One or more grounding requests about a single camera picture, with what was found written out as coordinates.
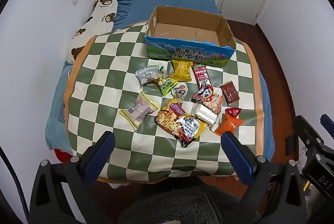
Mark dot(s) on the yellow chips packet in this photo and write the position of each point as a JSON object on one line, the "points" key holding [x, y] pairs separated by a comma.
{"points": [[182, 70]]}

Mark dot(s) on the grey white snack packet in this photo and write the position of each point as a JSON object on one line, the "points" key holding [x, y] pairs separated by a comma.
{"points": [[146, 74]]}

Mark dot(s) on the printed cardboard box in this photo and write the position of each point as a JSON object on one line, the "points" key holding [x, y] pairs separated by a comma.
{"points": [[182, 30]]}

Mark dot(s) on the white bear print pillow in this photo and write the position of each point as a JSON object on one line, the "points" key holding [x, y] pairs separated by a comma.
{"points": [[100, 17]]}

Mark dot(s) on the instant noodle packet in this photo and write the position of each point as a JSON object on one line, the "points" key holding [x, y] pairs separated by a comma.
{"points": [[178, 124]]}

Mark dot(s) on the yellow clear snack packet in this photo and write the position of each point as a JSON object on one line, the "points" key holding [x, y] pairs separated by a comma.
{"points": [[138, 110]]}

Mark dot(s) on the blue bedsheet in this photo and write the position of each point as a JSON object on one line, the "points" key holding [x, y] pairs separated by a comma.
{"points": [[182, 2]]}

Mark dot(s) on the panda print snack packet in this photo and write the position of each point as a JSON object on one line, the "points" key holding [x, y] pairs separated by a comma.
{"points": [[208, 98]]}

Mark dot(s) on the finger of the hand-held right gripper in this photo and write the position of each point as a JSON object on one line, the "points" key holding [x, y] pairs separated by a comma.
{"points": [[327, 120], [305, 130]]}

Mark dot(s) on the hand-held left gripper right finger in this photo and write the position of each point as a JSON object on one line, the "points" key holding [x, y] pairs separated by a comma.
{"points": [[238, 160]]}

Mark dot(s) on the dark red snack packet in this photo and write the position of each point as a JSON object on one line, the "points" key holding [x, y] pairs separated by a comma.
{"points": [[229, 93]]}

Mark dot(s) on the long red snack packet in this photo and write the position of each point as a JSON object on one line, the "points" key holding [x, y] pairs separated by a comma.
{"points": [[201, 76]]}

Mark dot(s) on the red object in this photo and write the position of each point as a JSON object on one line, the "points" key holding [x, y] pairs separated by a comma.
{"points": [[61, 155]]}

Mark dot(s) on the small red snack packet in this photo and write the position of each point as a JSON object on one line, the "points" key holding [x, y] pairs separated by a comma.
{"points": [[233, 111]]}

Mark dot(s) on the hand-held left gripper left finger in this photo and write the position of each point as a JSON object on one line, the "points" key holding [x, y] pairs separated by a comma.
{"points": [[100, 160]]}

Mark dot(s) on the white wafer packet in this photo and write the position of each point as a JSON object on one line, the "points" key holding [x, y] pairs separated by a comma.
{"points": [[204, 114]]}

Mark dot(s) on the orange snack packet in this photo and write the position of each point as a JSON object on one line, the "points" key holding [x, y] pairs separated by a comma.
{"points": [[229, 124]]}

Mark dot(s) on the small white green snack packet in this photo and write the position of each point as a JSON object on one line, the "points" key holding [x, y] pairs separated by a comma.
{"points": [[180, 91]]}

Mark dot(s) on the green white checkered mat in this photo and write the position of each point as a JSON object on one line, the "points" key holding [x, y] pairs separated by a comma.
{"points": [[117, 83]]}

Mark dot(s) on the green candy packet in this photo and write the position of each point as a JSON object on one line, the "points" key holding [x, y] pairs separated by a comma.
{"points": [[167, 84]]}

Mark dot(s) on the dark grey fuzzy clothing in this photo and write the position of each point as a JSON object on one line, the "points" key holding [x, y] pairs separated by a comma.
{"points": [[182, 207]]}

